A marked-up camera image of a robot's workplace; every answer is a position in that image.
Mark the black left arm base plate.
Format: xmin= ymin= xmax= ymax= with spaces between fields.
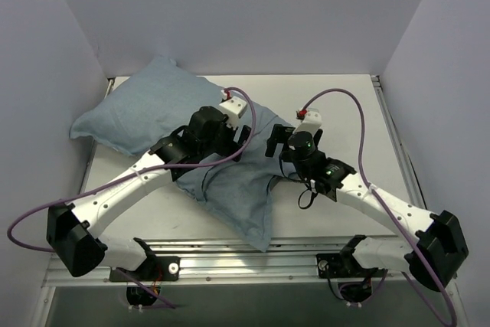
xmin=109 ymin=256 xmax=181 ymax=282

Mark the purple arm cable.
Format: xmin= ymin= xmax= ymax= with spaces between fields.
xmin=8 ymin=86 xmax=256 ymax=309
xmin=298 ymin=88 xmax=459 ymax=327

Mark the aluminium table edge rail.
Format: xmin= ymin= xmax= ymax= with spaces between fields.
xmin=70 ymin=77 xmax=116 ymax=192

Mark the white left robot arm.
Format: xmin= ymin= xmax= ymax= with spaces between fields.
xmin=47 ymin=98 xmax=251 ymax=280

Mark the grey-blue pillowcase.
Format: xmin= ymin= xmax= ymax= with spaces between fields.
xmin=68 ymin=54 xmax=303 ymax=253

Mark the aluminium front mounting rail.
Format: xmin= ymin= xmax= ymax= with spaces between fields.
xmin=40 ymin=237 xmax=459 ymax=288

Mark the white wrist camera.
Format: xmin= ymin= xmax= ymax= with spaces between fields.
xmin=217 ymin=89 xmax=248 ymax=130
xmin=294 ymin=109 xmax=322 ymax=136

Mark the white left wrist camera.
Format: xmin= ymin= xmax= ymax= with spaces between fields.
xmin=217 ymin=89 xmax=248 ymax=130

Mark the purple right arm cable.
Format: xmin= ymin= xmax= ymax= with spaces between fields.
xmin=298 ymin=88 xmax=459 ymax=327

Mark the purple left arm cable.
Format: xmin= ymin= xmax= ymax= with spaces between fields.
xmin=8 ymin=86 xmax=256 ymax=309

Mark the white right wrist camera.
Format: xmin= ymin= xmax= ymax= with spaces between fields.
xmin=294 ymin=109 xmax=322 ymax=136

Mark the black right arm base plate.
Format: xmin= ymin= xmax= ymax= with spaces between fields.
xmin=315 ymin=253 xmax=384 ymax=279

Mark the aluminium right side rail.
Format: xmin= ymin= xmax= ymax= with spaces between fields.
xmin=370 ymin=75 xmax=426 ymax=209

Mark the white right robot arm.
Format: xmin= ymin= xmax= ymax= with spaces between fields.
xmin=265 ymin=124 xmax=469 ymax=291

